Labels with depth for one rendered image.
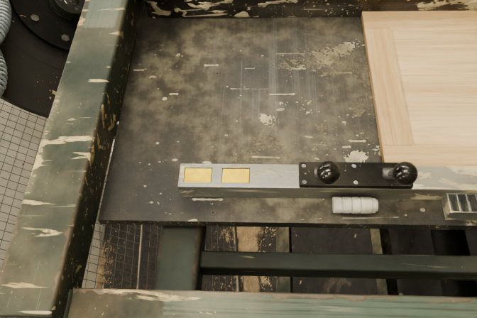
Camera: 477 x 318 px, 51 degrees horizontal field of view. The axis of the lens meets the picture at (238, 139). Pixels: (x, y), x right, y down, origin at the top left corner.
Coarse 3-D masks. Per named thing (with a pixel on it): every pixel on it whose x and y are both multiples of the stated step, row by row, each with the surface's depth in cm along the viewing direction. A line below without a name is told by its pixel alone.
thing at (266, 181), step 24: (216, 168) 92; (240, 168) 92; (264, 168) 92; (288, 168) 92; (432, 168) 90; (456, 168) 90; (192, 192) 92; (216, 192) 92; (240, 192) 92; (264, 192) 91; (288, 192) 91; (312, 192) 91; (336, 192) 90; (360, 192) 90; (384, 192) 90; (408, 192) 89; (432, 192) 89; (456, 192) 89
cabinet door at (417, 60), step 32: (384, 32) 113; (416, 32) 113; (448, 32) 113; (384, 64) 108; (416, 64) 108; (448, 64) 107; (384, 96) 103; (416, 96) 103; (448, 96) 103; (384, 128) 98; (416, 128) 98; (448, 128) 98; (384, 160) 94; (416, 160) 94; (448, 160) 94
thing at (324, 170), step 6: (324, 162) 79; (330, 162) 79; (318, 168) 79; (324, 168) 78; (330, 168) 78; (336, 168) 78; (318, 174) 79; (324, 174) 78; (330, 174) 77; (336, 174) 78; (324, 180) 78; (330, 180) 78; (336, 180) 78
